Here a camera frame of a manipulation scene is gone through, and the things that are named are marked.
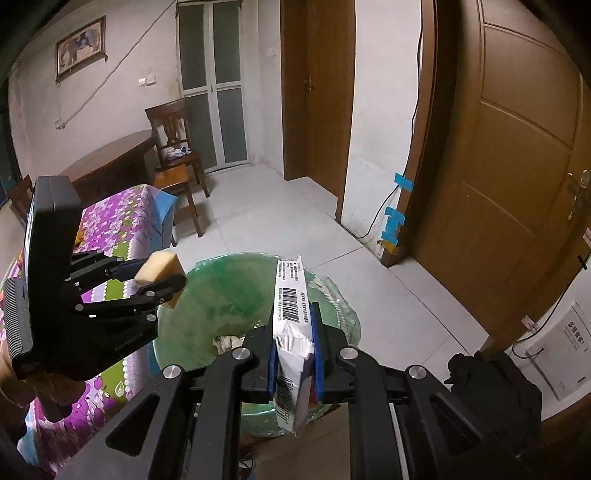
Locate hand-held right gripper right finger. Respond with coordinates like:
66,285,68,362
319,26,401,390
310,302,541,480

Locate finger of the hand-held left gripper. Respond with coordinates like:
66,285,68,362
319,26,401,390
74,274,188,325
69,249,149,295

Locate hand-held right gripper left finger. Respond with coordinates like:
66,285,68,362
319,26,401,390
55,325,280,480

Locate yellow sponge block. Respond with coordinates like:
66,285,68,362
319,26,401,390
134,250,188,309

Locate white tissue wad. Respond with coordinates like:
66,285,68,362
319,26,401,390
211,335,245,355

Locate white barcode label package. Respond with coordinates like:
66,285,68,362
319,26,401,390
271,254,317,435

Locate bin with green bag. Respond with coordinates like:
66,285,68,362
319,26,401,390
148,251,363,437

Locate person's left hand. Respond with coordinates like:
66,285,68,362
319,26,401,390
0,348,80,422

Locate floral purple green tablecloth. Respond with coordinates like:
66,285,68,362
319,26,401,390
0,185,178,476

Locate brown wooden chair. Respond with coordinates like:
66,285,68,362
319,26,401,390
151,164,204,238
144,98,211,199
9,175,35,222

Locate dark wooden dining table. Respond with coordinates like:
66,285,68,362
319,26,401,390
58,130,158,204

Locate black bag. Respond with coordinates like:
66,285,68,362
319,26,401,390
445,352,543,480

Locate frosted glass double door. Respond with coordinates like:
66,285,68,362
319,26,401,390
177,0,250,174

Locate white paper sheet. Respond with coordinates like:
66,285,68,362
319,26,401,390
524,300,591,402

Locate brown panelled wooden door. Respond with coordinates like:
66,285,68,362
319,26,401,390
397,0,591,356

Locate grey wall cable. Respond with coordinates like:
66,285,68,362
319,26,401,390
54,0,181,130

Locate framed wall picture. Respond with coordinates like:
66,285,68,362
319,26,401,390
55,15,107,83

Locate black wall cable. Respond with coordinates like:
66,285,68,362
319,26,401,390
355,32,426,241

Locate brass door handle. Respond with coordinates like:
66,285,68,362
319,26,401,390
567,170,591,221

